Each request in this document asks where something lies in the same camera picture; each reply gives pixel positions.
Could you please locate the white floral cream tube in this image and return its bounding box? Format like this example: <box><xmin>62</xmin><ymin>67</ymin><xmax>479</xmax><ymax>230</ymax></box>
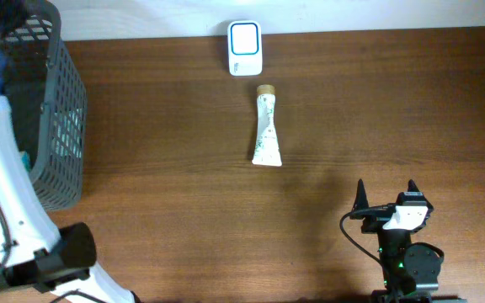
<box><xmin>252</xmin><ymin>84</ymin><xmax>282</xmax><ymax>167</ymax></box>

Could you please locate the teal tissue packet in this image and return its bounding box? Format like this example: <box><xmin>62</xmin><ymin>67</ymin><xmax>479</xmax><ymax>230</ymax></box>
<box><xmin>19</xmin><ymin>151</ymin><xmax>31</xmax><ymax>172</ymax></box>

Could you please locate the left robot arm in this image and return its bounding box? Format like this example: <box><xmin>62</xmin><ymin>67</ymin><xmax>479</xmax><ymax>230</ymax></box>
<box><xmin>0</xmin><ymin>1</ymin><xmax>137</xmax><ymax>302</ymax></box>

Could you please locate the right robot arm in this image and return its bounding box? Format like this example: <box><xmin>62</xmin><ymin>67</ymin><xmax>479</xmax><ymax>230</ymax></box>
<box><xmin>340</xmin><ymin>180</ymin><xmax>445</xmax><ymax>302</ymax></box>

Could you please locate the grey plastic mesh basket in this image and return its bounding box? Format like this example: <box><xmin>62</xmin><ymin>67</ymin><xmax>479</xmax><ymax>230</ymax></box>
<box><xmin>3</xmin><ymin>1</ymin><xmax>88</xmax><ymax>211</ymax></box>

